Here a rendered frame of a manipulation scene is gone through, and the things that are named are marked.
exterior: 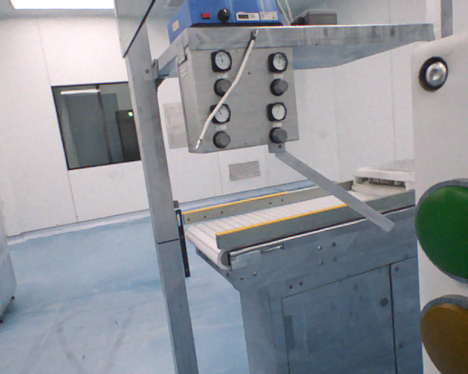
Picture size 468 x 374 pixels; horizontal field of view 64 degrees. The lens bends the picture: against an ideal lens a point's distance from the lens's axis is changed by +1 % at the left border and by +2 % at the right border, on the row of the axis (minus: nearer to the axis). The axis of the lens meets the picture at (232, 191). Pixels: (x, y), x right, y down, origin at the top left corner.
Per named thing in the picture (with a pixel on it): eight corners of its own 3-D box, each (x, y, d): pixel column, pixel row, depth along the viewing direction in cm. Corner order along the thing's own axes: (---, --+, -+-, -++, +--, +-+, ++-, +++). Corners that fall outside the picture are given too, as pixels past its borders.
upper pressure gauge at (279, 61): (273, 71, 74) (270, 52, 73) (270, 73, 75) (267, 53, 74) (289, 70, 75) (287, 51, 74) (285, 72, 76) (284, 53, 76)
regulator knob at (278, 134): (275, 144, 74) (273, 122, 74) (270, 144, 77) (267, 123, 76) (290, 142, 76) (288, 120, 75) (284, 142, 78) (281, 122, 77)
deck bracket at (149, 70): (146, 77, 92) (143, 58, 91) (143, 80, 96) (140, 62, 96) (159, 76, 93) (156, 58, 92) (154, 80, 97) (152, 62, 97)
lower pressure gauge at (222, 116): (214, 124, 70) (211, 104, 70) (212, 125, 71) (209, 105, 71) (232, 122, 72) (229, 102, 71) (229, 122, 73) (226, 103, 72)
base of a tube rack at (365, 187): (411, 200, 101) (411, 191, 101) (351, 191, 124) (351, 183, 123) (476, 185, 110) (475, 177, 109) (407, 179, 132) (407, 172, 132)
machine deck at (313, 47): (189, 50, 68) (186, 27, 68) (151, 83, 103) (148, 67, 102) (435, 40, 91) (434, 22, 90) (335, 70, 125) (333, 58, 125)
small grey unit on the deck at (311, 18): (299, 36, 87) (297, 8, 86) (284, 44, 93) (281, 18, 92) (342, 35, 91) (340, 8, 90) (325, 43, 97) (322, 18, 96)
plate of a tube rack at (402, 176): (411, 182, 100) (411, 174, 100) (350, 176, 123) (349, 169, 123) (476, 168, 109) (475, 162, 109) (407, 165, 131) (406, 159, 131)
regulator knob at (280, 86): (276, 95, 73) (274, 72, 73) (270, 96, 76) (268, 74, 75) (291, 93, 75) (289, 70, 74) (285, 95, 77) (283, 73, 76)
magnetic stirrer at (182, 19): (196, 32, 71) (189, -19, 70) (170, 56, 91) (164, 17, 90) (287, 30, 79) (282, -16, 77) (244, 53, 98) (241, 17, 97)
